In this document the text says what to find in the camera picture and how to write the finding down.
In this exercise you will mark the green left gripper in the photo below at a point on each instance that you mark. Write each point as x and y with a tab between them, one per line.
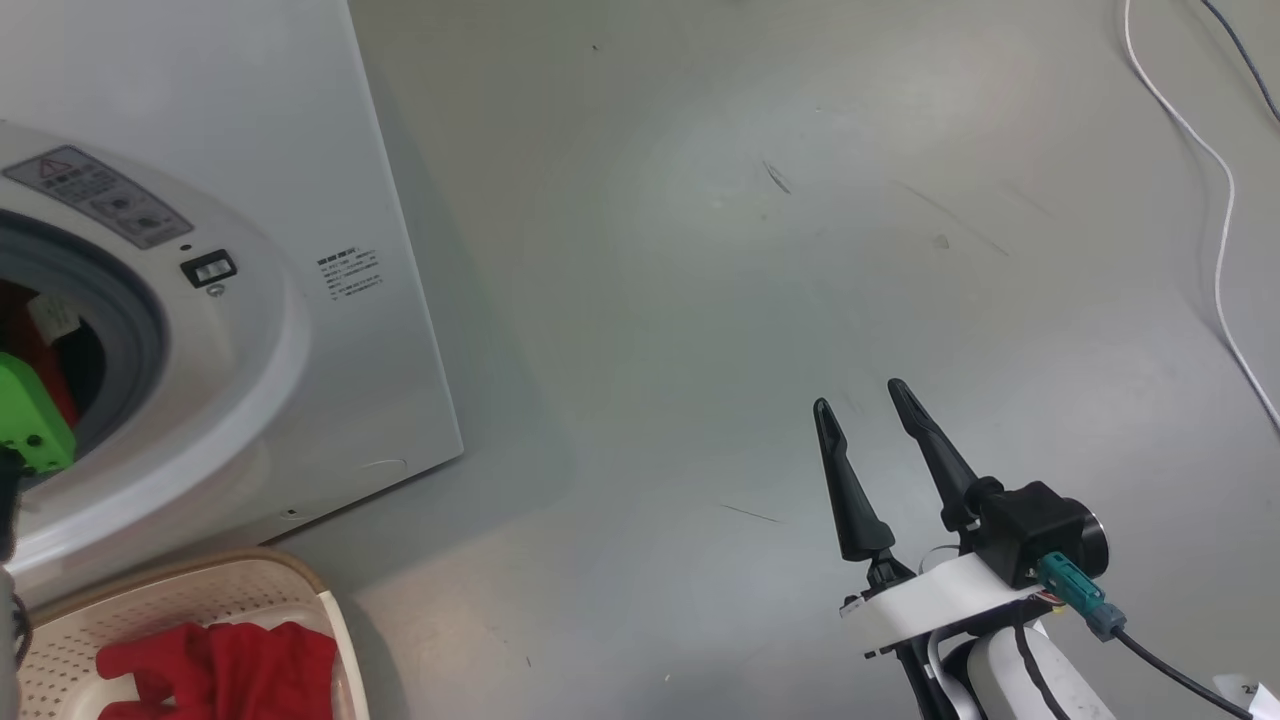
30	420

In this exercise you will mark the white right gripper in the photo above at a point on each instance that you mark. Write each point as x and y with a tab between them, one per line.
930	600

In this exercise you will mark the plain red garment white tag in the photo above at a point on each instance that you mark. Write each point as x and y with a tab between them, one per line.
12	325

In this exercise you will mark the red garment white trim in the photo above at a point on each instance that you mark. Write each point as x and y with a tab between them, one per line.
230	670

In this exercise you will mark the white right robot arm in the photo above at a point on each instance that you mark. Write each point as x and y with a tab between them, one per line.
1010	680

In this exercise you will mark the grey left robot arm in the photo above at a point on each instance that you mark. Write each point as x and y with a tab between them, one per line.
6	600

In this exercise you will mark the cream perforated laundry basket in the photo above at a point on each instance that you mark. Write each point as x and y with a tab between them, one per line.
200	590

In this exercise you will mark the white front-load washing machine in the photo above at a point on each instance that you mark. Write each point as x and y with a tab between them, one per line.
300	150

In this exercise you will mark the grey warning sticker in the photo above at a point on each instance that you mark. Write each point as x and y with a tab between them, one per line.
100	195

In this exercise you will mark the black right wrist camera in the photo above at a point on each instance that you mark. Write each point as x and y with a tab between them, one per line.
1030	525

